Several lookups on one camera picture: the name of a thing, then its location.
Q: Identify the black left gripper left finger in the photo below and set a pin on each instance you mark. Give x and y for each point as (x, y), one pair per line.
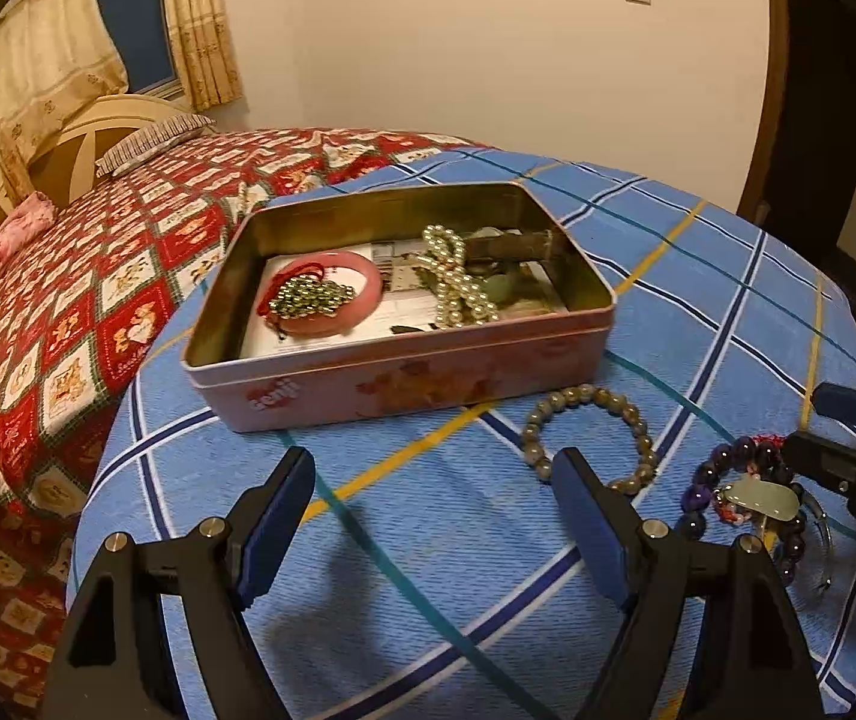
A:
(114, 659)

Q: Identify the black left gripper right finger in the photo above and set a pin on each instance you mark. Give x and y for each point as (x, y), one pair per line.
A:
(752, 660)

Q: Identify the white jade pendant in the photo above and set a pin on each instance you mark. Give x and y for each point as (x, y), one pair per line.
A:
(771, 500)

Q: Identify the green jade bangle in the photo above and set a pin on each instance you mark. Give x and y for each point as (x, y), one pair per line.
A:
(481, 267)

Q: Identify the silver thin bangle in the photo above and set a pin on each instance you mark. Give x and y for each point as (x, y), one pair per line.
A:
(819, 518)

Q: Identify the blue plaid cloth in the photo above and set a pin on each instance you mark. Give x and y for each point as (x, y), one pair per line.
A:
(432, 577)

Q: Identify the red patterned bedspread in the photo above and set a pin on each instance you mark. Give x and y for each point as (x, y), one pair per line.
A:
(80, 306)

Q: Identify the pink metal tin box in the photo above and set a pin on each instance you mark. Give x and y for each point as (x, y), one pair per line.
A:
(292, 262)

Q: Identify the paper card in tin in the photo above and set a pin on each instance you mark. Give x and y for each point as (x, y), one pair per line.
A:
(406, 302)

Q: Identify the pink floral pillow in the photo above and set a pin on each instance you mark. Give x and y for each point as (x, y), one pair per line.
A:
(27, 221)

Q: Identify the cream wooden headboard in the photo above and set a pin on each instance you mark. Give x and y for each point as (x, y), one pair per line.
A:
(65, 166)

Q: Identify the grey checked pillow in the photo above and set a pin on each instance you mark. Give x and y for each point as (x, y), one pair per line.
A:
(154, 139)

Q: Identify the left yellow curtain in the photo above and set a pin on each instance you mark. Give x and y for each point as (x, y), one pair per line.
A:
(56, 58)

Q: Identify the yellow curtain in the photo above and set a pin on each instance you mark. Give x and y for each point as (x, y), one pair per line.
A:
(56, 58)
(203, 52)

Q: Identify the right yellow curtain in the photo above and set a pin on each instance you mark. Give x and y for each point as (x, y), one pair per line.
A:
(203, 52)

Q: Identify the window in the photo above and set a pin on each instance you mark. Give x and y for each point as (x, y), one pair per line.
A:
(138, 29)

